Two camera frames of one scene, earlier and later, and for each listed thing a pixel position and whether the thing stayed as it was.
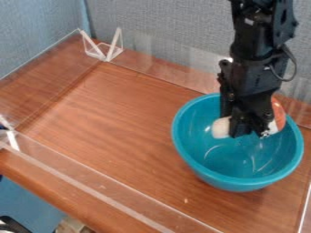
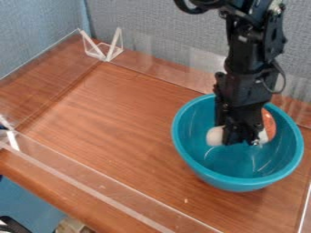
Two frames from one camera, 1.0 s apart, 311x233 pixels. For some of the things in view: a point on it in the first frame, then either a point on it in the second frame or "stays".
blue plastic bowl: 232,164 stays
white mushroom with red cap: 220,126 to 267,134
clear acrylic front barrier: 97,183 stays
